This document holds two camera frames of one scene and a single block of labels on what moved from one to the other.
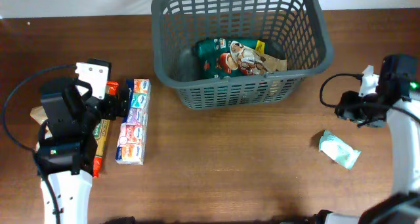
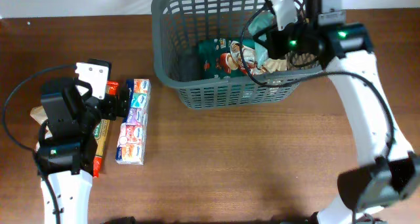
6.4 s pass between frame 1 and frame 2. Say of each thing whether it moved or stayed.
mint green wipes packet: moved
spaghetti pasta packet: stayed
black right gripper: moved
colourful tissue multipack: stayed
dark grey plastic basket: stayed
